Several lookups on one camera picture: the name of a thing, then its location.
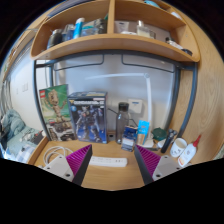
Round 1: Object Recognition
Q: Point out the dark metal desk frame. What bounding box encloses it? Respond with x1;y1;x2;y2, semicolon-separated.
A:
32;49;199;143

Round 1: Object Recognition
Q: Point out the blue robot model box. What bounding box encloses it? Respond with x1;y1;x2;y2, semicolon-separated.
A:
67;91;109;145

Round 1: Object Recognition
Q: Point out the white bottle with red cap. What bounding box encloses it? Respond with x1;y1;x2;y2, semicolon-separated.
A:
177;133;203;168

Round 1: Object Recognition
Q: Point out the clear bottle with dark cap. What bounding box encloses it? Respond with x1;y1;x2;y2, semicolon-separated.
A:
115;101;131;145

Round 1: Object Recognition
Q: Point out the white power strip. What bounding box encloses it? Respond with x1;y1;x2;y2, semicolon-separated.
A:
87;155;129;169

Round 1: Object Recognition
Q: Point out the light blue sunscreen box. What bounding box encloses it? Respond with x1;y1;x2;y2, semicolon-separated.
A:
137;119;151;146

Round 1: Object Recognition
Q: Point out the green figure toy box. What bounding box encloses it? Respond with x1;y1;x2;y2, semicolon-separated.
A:
38;83;76;142

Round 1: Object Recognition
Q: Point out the white coiled cable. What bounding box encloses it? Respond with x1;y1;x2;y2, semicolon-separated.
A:
42;145;75;166

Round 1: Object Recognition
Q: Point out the white wall-mounted box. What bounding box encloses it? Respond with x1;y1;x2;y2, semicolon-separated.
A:
127;98;144;115

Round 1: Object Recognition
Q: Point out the wooden shelf unit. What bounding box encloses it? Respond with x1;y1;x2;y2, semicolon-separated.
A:
29;0;202;65

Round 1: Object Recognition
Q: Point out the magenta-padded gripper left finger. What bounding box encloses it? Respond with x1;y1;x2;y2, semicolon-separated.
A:
43;143;94;187

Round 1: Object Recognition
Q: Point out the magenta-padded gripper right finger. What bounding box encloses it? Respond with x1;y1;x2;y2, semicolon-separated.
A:
133;143;183;186

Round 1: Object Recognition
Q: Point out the green patterned bedding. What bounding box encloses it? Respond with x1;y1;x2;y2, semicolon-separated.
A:
0;109;45;164

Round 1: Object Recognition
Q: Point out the white cup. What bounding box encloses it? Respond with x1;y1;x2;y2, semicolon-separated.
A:
169;137;189;159

